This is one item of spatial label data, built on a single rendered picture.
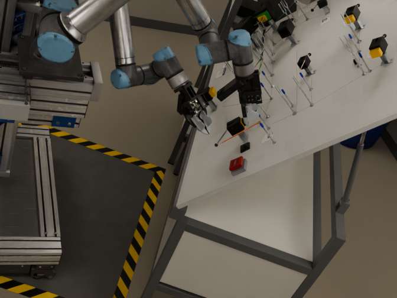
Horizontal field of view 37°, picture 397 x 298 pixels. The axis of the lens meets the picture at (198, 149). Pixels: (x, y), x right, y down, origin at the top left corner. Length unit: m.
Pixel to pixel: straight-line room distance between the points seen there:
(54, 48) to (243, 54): 0.63
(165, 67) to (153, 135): 1.70
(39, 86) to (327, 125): 1.03
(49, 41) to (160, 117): 2.16
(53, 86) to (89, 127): 1.56
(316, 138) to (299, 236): 0.59
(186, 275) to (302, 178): 0.70
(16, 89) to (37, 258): 0.92
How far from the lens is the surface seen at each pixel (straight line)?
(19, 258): 2.80
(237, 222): 2.39
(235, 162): 2.13
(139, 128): 3.89
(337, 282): 3.62
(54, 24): 1.98
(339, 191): 2.48
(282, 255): 2.38
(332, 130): 2.02
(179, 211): 2.25
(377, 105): 2.01
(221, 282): 2.52
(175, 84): 2.21
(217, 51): 2.06
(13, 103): 2.14
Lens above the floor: 2.43
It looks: 38 degrees down
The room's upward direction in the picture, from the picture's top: 24 degrees clockwise
